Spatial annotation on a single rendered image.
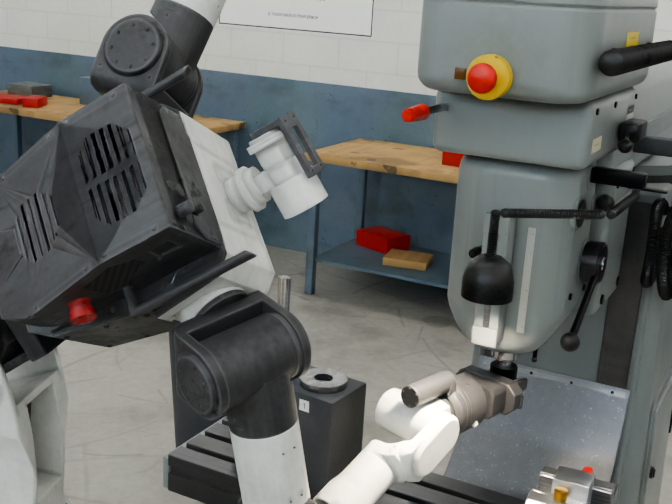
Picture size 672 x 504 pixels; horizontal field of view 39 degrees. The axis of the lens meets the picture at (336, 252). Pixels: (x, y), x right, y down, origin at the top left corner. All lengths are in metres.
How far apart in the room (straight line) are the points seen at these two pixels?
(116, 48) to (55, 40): 6.56
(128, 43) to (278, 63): 5.34
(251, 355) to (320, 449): 0.64
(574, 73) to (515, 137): 0.16
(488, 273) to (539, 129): 0.23
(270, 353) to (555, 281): 0.52
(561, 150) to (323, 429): 0.68
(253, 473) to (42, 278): 0.36
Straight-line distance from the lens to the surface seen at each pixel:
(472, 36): 1.33
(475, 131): 1.44
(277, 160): 1.24
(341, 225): 6.54
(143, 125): 1.15
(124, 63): 1.31
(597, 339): 1.98
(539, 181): 1.45
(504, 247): 1.45
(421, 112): 1.34
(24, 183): 1.25
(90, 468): 3.89
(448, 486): 1.87
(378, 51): 6.28
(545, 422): 2.02
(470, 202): 1.49
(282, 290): 1.77
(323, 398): 1.73
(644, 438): 2.09
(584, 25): 1.30
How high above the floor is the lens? 1.87
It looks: 16 degrees down
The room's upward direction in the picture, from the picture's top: 3 degrees clockwise
